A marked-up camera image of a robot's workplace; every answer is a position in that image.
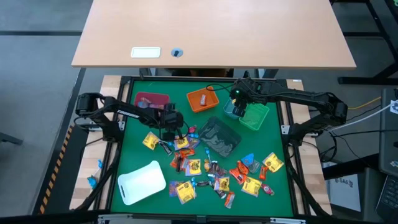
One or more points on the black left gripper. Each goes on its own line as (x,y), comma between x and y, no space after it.
(169,119)

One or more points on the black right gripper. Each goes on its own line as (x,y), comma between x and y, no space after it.
(248,91)

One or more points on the yellow purple sour candy packet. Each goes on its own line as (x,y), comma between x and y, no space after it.
(182,143)
(194,168)

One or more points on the dark brown chocolate bar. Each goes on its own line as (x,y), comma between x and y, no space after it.
(165,148)
(178,166)
(221,194)
(203,183)

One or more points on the red candy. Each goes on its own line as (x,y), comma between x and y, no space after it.
(267,189)
(192,129)

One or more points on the orange white candy packet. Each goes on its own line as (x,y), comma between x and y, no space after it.
(203,99)

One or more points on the blue purple candy packet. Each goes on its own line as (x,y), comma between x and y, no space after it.
(143,104)

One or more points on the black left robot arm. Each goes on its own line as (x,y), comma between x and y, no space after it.
(127,114)

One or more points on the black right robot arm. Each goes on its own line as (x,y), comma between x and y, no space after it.
(304,96)

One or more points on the teal plastic bin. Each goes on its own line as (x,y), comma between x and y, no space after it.
(228,109)

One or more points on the green plastic basket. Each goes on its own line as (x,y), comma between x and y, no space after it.
(256,118)

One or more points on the orange plastic basket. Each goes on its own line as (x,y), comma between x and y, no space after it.
(211,99)

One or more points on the clear grey plastic bin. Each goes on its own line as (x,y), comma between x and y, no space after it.
(219,137)

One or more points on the orange yellow wrapped lollipop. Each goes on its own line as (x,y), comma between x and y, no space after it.
(207,165)

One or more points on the red plastic basket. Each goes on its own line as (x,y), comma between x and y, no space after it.
(152,96)

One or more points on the dark brown chocolate packet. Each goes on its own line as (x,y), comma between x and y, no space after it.
(217,170)

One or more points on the white plastic bin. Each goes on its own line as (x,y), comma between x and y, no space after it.
(143,182)

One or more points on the round grey desk grommet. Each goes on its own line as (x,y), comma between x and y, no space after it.
(177,52)

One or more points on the tan wooden desk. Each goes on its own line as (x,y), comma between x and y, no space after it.
(217,28)

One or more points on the white rectangular desk plate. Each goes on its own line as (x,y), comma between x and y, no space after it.
(145,52)

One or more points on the green table mat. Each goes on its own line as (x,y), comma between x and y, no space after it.
(280,205)

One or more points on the black ramp with hazard stripes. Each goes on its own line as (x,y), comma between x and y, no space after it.
(68,161)

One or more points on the black computer case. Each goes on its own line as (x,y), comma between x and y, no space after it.
(388,140)

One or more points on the black furniture leg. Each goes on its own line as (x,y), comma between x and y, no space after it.
(11,139)

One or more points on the white corner bracket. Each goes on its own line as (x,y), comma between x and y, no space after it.
(285,129)
(121,125)

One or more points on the black table frame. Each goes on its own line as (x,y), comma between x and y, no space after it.
(186,78)

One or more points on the silver frame bracket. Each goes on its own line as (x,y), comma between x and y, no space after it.
(110,218)
(287,221)

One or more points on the black desk frame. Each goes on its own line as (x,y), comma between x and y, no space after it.
(367,80)

